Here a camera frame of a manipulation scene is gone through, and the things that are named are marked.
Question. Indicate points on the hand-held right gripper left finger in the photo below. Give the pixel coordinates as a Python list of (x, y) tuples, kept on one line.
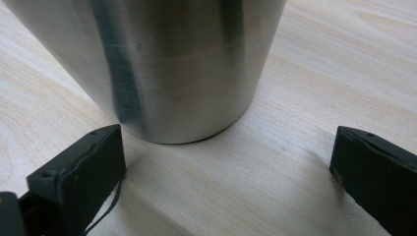
[(82, 177)]

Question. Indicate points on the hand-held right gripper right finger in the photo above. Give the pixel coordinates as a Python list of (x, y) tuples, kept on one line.
[(380, 177)]

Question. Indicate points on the tall steel cup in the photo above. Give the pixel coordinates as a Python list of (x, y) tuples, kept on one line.
[(180, 65)]

